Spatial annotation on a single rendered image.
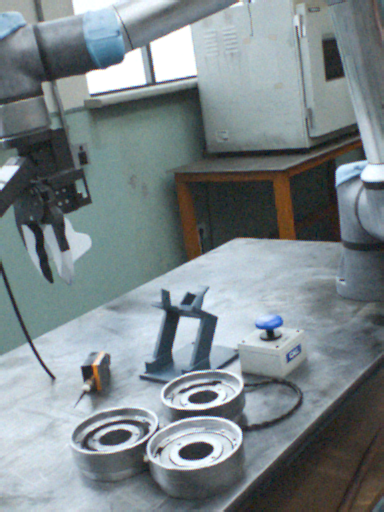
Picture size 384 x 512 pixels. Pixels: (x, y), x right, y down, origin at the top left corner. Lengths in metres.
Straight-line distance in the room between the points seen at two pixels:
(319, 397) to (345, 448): 0.38
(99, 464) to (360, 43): 0.65
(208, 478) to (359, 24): 0.63
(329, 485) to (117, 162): 2.09
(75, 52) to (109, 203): 2.08
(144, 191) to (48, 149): 2.18
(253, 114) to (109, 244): 0.85
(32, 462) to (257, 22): 2.45
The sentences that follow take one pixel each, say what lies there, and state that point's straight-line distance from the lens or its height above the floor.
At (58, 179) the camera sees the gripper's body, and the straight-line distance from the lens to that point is 0.97.
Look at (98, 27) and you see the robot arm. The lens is 0.96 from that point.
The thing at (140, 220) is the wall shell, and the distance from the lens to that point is 3.14.
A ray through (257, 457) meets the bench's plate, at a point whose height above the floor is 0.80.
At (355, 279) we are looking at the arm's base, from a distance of 1.23.
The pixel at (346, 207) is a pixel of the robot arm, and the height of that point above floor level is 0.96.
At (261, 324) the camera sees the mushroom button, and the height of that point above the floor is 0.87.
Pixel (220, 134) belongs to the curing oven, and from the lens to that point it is 3.26.
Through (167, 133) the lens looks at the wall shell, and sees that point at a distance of 3.29.
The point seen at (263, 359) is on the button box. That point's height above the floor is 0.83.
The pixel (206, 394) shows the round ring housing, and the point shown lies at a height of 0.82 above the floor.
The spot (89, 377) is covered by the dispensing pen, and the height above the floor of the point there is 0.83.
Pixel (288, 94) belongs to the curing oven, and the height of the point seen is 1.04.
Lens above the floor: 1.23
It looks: 15 degrees down
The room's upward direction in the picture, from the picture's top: 9 degrees counter-clockwise
